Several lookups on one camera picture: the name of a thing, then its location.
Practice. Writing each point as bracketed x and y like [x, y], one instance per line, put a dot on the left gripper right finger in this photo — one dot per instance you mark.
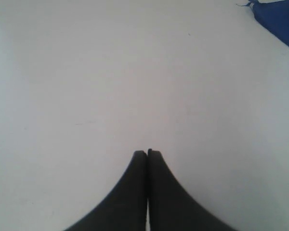
[171, 208]

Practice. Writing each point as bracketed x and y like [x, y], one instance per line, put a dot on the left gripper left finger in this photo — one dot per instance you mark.
[125, 207]

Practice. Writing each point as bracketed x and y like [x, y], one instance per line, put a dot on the blue towel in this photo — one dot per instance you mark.
[273, 15]

